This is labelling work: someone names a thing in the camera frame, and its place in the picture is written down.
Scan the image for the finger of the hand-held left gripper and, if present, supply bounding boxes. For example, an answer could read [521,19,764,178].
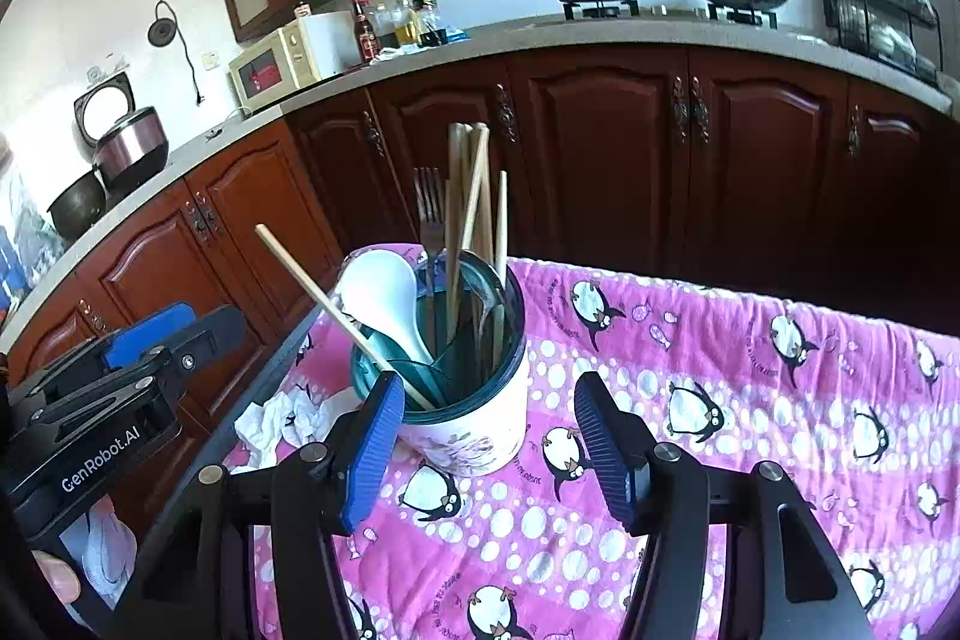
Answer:
[22,306,247,431]
[7,302,197,416]

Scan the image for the white power cable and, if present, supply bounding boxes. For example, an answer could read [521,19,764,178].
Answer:
[202,104,253,143]

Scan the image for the gas stove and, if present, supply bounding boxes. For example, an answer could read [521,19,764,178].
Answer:
[562,0,781,28]

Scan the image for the red label brown bottle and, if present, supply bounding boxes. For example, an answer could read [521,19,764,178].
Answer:
[351,0,378,62]

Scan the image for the crumpled white tissue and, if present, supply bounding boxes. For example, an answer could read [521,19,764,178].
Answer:
[234,385,346,468]

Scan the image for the pink penguin print cloth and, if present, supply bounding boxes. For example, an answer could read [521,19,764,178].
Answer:
[221,242,960,640]

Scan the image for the metal fork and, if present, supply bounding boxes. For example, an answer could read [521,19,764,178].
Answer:
[412,166,449,341]

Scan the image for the black corded wall device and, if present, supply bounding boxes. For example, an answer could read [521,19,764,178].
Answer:
[148,0,206,106]

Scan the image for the yellow cap dark bottle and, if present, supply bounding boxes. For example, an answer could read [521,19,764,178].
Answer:
[409,0,445,48]

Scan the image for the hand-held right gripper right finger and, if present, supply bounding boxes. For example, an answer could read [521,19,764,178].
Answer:
[574,372,877,640]

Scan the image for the black inner cooking pot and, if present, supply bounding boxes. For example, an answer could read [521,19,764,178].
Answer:
[46,167,108,241]

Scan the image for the brown lower kitchen cabinets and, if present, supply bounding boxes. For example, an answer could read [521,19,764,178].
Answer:
[0,44,960,461]

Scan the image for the black wire dish rack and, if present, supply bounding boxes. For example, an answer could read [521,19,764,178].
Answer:
[821,0,943,83]

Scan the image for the pale white garment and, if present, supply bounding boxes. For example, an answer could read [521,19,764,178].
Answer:
[60,501,140,611]

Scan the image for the person's left hand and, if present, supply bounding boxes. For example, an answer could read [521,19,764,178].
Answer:
[31,550,83,606]

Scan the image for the white ceramic spoon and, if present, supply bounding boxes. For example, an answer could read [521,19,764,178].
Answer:
[332,250,436,367]

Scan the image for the thin bamboo chopstick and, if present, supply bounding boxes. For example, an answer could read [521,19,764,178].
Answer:
[255,224,437,412]

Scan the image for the cream microwave oven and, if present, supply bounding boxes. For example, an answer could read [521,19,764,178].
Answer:
[227,11,353,113]

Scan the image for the grey kitchen countertop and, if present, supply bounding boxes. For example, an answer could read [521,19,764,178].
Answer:
[0,14,960,348]

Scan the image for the white floral teal-rimmed utensil cup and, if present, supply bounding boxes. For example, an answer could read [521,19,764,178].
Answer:
[351,250,530,480]

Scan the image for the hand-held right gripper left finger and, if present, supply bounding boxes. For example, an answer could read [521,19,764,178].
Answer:
[131,371,407,640]

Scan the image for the pink rice cooker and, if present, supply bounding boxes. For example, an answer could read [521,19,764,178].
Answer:
[73,71,170,192]

